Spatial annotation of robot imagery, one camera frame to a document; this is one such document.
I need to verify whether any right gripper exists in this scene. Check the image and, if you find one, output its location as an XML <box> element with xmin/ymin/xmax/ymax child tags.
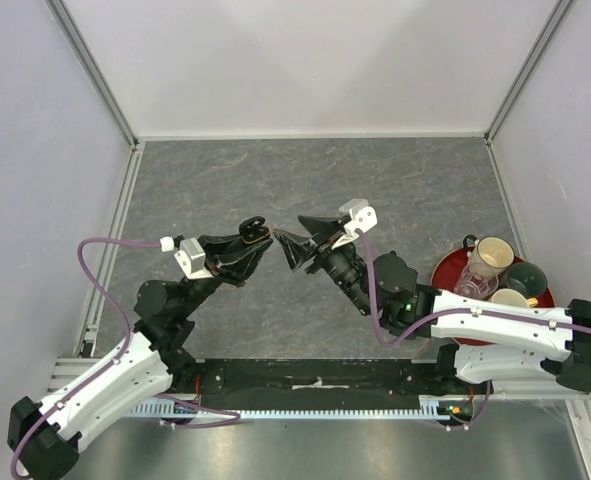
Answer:
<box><xmin>272</xmin><ymin>215</ymin><xmax>375</xmax><ymax>316</ymax></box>

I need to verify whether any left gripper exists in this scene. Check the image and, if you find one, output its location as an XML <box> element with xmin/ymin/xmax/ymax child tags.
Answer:
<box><xmin>178</xmin><ymin>228</ymin><xmax>274</xmax><ymax>318</ymax></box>

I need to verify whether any black earbud charging case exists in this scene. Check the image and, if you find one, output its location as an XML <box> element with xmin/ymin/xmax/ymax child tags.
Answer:
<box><xmin>238</xmin><ymin>216</ymin><xmax>271</xmax><ymax>245</ymax></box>

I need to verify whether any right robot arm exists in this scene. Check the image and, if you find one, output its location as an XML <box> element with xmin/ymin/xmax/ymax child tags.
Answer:
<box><xmin>274</xmin><ymin>207</ymin><xmax>591</xmax><ymax>394</ymax></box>

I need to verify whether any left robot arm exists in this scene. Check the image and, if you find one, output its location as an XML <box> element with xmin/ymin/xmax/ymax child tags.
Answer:
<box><xmin>7</xmin><ymin>218</ymin><xmax>273</xmax><ymax>479</ymax></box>

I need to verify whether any clear glass cup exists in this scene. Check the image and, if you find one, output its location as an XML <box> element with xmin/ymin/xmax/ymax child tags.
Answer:
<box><xmin>453</xmin><ymin>264</ymin><xmax>499</xmax><ymax>300</ymax></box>

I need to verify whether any cream mug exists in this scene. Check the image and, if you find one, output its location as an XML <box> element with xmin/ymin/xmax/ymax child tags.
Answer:
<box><xmin>463</xmin><ymin>235</ymin><xmax>515</xmax><ymax>279</ymax></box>

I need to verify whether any dark green cup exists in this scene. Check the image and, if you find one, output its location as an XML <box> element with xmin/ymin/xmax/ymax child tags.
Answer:
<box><xmin>499</xmin><ymin>262</ymin><xmax>548</xmax><ymax>298</ymax></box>

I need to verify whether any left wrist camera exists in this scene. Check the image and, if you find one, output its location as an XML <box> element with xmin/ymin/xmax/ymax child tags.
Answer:
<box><xmin>174</xmin><ymin>238</ymin><xmax>213</xmax><ymax>280</ymax></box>

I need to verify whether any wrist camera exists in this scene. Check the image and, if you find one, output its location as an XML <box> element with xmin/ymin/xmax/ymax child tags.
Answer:
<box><xmin>174</xmin><ymin>238</ymin><xmax>213</xmax><ymax>280</ymax></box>
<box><xmin>332</xmin><ymin>198</ymin><xmax>378</xmax><ymax>250</ymax></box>

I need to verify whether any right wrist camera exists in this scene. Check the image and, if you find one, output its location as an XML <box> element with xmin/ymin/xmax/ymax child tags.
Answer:
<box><xmin>332</xmin><ymin>198</ymin><xmax>378</xmax><ymax>250</ymax></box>

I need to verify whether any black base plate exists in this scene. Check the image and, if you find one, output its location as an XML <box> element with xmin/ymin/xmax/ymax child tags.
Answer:
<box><xmin>169</xmin><ymin>359</ymin><xmax>484</xmax><ymax>411</ymax></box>

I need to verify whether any cream cup with handle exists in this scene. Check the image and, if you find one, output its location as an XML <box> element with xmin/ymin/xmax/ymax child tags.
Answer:
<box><xmin>488</xmin><ymin>288</ymin><xmax>538</xmax><ymax>308</ymax></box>

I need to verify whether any slotted cable duct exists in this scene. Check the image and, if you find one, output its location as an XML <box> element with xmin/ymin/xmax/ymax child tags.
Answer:
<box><xmin>124</xmin><ymin>398</ymin><xmax>450</xmax><ymax>421</ymax></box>

